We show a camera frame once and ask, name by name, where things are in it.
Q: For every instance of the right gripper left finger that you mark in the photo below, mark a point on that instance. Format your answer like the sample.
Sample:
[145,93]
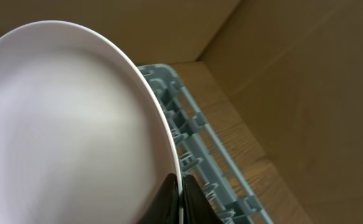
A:
[164,208]

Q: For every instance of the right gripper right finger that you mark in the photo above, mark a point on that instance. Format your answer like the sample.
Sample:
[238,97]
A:
[197,209]

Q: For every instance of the large white plate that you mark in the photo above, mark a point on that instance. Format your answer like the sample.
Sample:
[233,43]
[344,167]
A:
[83,138]

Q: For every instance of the grey dishwasher rack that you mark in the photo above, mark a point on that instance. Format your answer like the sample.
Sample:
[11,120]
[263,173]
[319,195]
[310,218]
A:
[200,151]

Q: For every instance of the cardboard backdrop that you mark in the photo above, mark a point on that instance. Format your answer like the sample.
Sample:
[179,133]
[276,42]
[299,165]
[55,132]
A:
[281,83]

